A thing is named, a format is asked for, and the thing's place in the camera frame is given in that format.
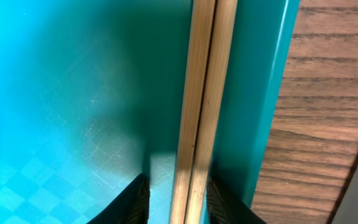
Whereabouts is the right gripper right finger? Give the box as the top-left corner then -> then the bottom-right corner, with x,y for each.
206,178 -> 267,224

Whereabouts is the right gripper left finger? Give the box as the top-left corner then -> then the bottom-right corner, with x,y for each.
88,174 -> 150,224

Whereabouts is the teal serving tray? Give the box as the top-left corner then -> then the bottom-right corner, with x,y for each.
0,0 -> 301,224

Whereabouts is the wooden chopstick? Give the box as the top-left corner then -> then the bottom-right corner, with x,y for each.
170,0 -> 215,224
184,0 -> 237,224

